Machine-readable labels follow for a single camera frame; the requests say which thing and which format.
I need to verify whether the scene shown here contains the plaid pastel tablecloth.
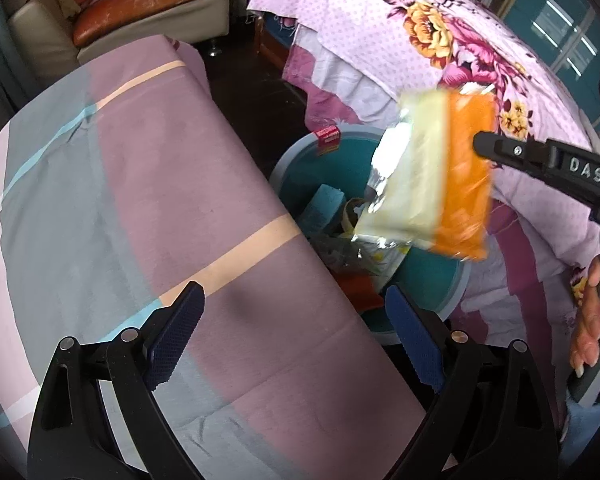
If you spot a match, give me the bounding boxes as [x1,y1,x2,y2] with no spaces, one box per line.
[0,35,431,480]

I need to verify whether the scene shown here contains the small red box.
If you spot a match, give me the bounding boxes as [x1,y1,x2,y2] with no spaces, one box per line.
[315,126,342,155]

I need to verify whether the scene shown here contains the beige sofa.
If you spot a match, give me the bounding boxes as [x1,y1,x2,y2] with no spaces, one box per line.
[5,0,231,78]

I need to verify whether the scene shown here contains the light blue drink carton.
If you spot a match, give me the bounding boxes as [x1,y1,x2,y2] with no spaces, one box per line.
[300,184,346,236]

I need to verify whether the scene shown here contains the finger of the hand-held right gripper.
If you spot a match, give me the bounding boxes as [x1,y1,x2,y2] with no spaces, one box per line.
[471,130,556,176]

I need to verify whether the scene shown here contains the teal plastic basin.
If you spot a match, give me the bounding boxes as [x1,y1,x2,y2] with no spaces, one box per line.
[269,124,473,346]

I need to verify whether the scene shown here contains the red-orange snack packet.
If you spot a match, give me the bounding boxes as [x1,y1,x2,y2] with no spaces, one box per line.
[337,272,383,313]

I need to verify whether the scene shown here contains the pink floral bedsheet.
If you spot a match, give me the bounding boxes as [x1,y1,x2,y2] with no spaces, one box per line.
[247,0,600,411]

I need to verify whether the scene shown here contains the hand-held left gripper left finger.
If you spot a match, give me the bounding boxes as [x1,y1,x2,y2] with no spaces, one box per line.
[27,281,206,480]

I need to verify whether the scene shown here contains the blue storage box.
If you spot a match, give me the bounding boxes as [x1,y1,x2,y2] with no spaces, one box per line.
[255,12,301,68]

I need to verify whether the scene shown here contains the teal wooden door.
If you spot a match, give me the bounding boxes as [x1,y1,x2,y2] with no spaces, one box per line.
[500,0,600,81]

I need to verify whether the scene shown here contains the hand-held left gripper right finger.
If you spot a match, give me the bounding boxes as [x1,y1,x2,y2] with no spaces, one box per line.
[384,284,561,480]

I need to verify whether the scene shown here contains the person's right hand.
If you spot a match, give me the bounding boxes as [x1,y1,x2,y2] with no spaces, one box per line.
[569,255,600,380]

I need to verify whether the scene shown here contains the yellow and orange snack packet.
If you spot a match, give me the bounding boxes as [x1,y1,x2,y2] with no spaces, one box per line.
[352,85,498,262]

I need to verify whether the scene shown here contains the orange seat cushion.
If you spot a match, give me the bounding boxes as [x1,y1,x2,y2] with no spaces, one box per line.
[72,0,230,46]

